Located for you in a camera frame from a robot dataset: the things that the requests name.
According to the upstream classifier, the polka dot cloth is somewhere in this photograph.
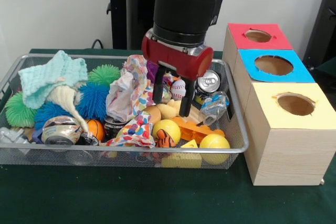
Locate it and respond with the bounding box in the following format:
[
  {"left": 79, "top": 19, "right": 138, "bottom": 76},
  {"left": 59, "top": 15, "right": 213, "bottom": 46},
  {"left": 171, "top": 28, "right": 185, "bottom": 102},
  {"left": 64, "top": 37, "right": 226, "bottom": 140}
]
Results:
[
  {"left": 106, "top": 55, "right": 159, "bottom": 123},
  {"left": 99, "top": 115, "right": 156, "bottom": 148}
]

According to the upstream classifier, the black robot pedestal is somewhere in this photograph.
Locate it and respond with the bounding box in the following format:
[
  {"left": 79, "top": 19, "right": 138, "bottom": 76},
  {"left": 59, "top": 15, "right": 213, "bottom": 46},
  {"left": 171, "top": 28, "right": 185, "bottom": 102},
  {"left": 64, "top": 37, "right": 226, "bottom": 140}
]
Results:
[{"left": 101, "top": 0, "right": 159, "bottom": 51}]

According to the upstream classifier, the crushed clear plastic bottle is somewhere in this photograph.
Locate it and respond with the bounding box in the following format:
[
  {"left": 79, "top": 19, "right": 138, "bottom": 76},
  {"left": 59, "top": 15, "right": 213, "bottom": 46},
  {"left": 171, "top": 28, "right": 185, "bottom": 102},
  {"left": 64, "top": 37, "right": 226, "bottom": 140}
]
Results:
[{"left": 198, "top": 91, "right": 230, "bottom": 126}]

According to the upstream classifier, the blue spiky ball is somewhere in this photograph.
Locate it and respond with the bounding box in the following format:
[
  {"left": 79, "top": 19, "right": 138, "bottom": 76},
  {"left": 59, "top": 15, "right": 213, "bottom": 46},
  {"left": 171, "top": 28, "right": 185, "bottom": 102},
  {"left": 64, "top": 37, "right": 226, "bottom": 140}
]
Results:
[{"left": 76, "top": 82, "right": 110, "bottom": 123}]

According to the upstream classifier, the silver wire mesh bin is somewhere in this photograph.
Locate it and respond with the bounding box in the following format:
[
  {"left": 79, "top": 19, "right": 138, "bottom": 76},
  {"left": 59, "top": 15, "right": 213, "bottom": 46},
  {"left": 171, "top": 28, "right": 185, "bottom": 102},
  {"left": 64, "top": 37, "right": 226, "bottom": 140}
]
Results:
[{"left": 0, "top": 54, "right": 249, "bottom": 169}]

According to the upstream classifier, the dark green table cloth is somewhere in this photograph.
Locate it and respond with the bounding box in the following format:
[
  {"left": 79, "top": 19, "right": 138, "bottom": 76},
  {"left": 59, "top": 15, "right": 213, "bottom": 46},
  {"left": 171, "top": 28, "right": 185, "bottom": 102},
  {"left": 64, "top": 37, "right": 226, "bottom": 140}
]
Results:
[
  {"left": 314, "top": 55, "right": 336, "bottom": 74},
  {"left": 0, "top": 48, "right": 336, "bottom": 224}
]

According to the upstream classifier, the yellow ball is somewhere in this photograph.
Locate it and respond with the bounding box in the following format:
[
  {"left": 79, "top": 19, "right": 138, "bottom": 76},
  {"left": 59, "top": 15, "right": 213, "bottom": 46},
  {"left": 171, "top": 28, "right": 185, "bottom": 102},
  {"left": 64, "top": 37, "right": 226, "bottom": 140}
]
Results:
[
  {"left": 151, "top": 119, "right": 182, "bottom": 143},
  {"left": 199, "top": 133, "right": 231, "bottom": 165}
]

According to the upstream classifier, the wooden three-hole box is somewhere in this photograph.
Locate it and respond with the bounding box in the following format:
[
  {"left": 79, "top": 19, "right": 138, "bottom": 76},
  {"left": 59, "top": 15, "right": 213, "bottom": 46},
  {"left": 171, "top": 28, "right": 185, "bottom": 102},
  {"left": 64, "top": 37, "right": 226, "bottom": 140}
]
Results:
[{"left": 222, "top": 23, "right": 336, "bottom": 187}]

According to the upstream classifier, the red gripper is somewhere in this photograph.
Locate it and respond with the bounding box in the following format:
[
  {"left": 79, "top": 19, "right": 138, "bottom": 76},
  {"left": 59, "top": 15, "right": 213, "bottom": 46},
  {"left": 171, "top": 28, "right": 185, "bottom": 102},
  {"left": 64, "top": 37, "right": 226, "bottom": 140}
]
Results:
[{"left": 141, "top": 36, "right": 215, "bottom": 118}]

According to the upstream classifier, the white baseball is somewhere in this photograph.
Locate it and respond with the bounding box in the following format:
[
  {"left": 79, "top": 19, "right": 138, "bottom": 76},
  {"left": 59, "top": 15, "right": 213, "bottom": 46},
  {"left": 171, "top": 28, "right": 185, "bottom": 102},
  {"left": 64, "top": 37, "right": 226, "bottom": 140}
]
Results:
[{"left": 170, "top": 79, "right": 187, "bottom": 101}]

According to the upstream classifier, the orange block toy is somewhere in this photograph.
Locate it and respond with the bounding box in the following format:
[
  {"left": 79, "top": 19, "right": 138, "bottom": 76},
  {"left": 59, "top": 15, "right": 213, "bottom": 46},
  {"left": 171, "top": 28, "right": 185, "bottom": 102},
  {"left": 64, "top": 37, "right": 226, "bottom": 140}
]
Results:
[{"left": 172, "top": 116, "right": 226, "bottom": 142}]

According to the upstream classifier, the cream muslin cloth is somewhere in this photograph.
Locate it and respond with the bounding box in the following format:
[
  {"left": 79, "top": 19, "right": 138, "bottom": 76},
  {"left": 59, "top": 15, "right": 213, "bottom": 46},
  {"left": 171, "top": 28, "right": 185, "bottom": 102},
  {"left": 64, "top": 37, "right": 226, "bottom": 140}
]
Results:
[{"left": 46, "top": 82, "right": 90, "bottom": 133}]

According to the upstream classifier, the black upright stand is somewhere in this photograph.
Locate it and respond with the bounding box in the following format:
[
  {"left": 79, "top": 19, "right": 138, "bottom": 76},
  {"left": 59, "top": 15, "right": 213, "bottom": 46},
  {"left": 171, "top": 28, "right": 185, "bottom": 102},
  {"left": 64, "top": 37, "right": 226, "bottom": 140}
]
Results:
[{"left": 301, "top": 0, "right": 336, "bottom": 74}]

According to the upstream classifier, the black looped cable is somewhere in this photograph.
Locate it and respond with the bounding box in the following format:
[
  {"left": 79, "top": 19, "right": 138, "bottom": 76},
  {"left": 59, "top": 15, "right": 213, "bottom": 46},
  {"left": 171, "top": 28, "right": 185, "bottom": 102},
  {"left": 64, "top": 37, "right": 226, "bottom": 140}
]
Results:
[{"left": 90, "top": 39, "right": 106, "bottom": 49}]

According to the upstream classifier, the mint green muslin cloth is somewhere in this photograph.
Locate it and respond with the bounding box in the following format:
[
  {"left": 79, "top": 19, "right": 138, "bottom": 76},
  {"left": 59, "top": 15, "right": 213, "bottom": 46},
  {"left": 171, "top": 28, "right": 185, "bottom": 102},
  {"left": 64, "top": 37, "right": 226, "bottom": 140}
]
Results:
[{"left": 18, "top": 50, "right": 89, "bottom": 110}]

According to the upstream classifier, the crushed cream can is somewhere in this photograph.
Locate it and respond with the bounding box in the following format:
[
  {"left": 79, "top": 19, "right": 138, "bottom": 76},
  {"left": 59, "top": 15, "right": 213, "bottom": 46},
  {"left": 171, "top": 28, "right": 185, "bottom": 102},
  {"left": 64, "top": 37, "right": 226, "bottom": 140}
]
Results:
[{"left": 41, "top": 115, "right": 83, "bottom": 145}]

